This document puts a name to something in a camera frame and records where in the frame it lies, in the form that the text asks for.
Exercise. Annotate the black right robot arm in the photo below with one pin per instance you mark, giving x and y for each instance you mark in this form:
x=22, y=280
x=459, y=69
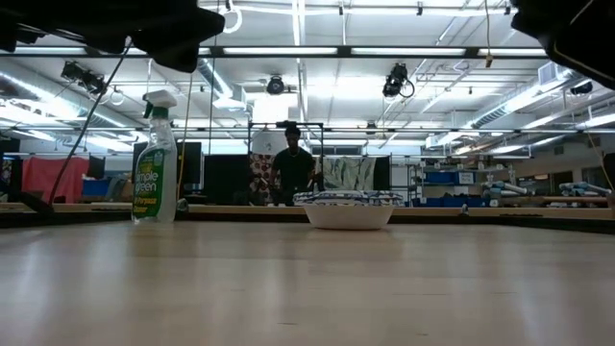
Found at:
x=576, y=38

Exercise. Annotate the light blue robot arm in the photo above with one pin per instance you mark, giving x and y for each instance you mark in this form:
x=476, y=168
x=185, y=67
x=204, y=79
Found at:
x=583, y=187
x=504, y=187

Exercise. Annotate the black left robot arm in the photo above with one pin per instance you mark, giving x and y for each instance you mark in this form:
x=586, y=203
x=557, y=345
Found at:
x=57, y=19

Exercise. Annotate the overhead LED light bar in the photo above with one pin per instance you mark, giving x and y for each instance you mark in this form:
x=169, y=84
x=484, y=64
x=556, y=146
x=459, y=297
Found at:
x=288, y=50

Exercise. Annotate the black round ceiling device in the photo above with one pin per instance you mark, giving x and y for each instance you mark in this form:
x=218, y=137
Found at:
x=276, y=85

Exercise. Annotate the black monitor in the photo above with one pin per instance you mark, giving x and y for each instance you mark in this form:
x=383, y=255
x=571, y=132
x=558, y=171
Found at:
x=192, y=163

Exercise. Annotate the Simple Green spray bottle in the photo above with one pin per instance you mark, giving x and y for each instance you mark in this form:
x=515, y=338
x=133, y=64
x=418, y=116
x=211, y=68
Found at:
x=154, y=178

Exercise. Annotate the black panel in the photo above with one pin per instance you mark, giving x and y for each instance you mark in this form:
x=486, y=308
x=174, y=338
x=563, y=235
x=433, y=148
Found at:
x=226, y=178

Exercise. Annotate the red white patterned fabric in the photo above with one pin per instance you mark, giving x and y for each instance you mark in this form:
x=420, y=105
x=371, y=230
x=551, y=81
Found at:
x=262, y=168

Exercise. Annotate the grey round desk grommet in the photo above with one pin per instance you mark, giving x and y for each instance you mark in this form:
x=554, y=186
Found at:
x=182, y=205

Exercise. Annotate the person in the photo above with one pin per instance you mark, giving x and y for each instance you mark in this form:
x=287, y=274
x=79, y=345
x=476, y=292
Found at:
x=294, y=168

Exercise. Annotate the red cloth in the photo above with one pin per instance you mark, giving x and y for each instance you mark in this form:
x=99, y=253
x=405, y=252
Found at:
x=53, y=178

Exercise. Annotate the light wooden desk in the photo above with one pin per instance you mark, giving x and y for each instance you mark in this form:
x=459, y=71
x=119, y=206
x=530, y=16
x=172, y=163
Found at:
x=250, y=209

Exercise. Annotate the green white patterned fabric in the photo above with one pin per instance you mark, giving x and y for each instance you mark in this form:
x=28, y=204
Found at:
x=348, y=173

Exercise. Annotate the blue patterned paper bowl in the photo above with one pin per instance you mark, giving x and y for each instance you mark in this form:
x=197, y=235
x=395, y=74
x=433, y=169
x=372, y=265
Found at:
x=348, y=218

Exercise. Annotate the blue storage bin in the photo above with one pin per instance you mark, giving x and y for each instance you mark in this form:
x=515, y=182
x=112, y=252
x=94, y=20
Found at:
x=447, y=202
x=442, y=178

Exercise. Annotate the silver ventilation duct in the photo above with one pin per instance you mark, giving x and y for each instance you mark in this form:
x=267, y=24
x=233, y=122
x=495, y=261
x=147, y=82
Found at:
x=216, y=81

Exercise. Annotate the black ceiling camera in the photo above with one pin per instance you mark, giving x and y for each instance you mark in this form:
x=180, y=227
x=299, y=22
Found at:
x=395, y=79
x=84, y=77
x=581, y=88

